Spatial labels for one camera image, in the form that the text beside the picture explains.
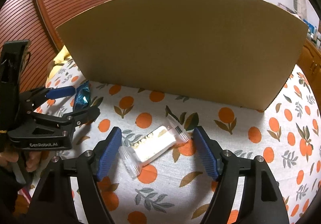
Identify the white clear-wrapped candy bar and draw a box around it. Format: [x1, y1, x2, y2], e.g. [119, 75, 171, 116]
[120, 114, 190, 180]

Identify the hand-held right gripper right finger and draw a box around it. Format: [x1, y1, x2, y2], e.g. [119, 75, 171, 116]
[193, 126, 289, 224]

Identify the yellow cloth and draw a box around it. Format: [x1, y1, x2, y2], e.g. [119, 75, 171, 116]
[46, 46, 74, 81]

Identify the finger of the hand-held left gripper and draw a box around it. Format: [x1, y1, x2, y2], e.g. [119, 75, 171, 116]
[19, 85, 77, 112]
[33, 106, 101, 137]

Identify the orange print tablecloth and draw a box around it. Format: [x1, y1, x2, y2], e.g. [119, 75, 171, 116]
[15, 59, 318, 224]

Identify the black cable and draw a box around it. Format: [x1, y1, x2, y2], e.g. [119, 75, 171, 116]
[23, 49, 33, 65]

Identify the brown cardboard box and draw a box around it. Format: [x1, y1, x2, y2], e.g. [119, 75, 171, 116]
[56, 0, 309, 112]

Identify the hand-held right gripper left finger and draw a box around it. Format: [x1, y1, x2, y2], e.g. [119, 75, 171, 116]
[30, 126, 123, 224]

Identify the person's left hand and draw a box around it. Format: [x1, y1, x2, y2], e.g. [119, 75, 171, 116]
[0, 150, 43, 173]

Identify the blue foil candy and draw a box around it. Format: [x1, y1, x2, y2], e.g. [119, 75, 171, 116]
[73, 80, 91, 110]

